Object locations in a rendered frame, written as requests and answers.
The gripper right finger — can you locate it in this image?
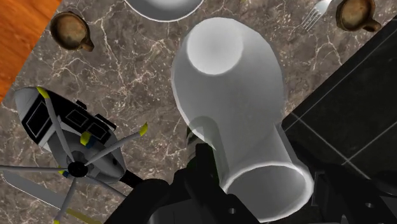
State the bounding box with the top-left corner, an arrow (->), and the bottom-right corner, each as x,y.
310,162 -> 397,224

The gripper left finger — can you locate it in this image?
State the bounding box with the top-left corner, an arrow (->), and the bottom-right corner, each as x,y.
104,143 -> 260,224

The white vase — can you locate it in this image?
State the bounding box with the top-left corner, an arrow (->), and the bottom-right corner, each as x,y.
171,17 -> 315,223

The grey black toy helicopter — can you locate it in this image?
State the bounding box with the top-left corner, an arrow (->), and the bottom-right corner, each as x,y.
0,86 -> 149,224

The silver knife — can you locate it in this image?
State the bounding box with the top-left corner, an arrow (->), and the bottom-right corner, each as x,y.
1,171 -> 104,224

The white plate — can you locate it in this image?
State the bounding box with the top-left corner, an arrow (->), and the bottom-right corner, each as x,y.
123,0 -> 205,23

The brown cup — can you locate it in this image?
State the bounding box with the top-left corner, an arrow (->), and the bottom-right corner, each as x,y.
335,0 -> 382,32
50,11 -> 95,53

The silver fork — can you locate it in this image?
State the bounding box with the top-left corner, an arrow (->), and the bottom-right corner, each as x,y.
301,0 -> 333,32

